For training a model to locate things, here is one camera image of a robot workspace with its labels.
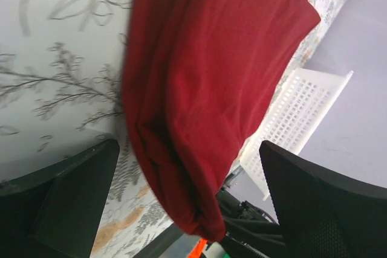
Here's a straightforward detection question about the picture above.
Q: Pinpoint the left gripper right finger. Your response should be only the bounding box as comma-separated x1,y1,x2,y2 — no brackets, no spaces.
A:
259,141,386,257

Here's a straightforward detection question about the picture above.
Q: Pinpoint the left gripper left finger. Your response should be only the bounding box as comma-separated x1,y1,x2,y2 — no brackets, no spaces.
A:
1,140,120,257

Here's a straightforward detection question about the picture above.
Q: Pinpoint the red t shirt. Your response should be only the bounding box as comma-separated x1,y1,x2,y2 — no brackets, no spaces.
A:
122,0,320,241

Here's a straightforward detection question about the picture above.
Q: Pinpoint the white plastic laundry basket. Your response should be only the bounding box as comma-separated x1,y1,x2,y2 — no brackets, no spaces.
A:
239,68,353,200

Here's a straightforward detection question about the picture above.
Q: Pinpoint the floral patterned table mat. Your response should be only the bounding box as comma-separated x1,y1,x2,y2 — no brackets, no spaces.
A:
1,0,346,257

